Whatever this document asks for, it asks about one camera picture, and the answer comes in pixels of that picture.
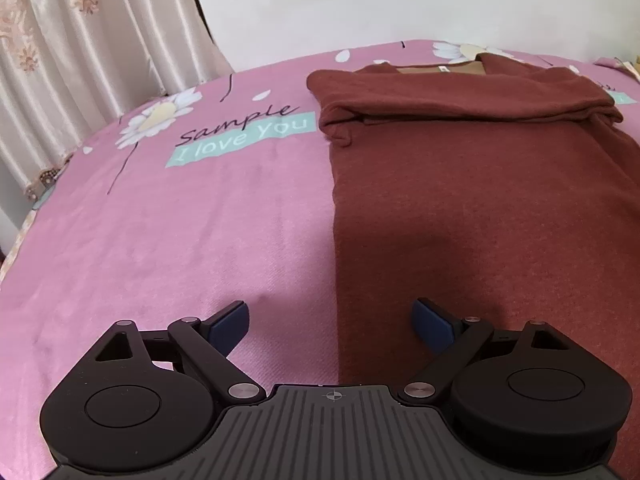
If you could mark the rust red sweater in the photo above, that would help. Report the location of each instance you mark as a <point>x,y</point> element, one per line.
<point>475,200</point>

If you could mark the pink floral bed sheet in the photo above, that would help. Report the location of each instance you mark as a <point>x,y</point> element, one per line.
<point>175,240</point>

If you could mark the yellow cloth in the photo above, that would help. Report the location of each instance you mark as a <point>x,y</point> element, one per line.
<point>636,67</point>

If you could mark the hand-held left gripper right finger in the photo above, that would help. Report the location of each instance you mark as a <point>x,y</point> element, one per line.
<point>430,327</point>

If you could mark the cream patterned curtain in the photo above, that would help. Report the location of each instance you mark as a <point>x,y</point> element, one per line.
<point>100,35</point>

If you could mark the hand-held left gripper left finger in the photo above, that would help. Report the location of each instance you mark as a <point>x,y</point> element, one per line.
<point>230,326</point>

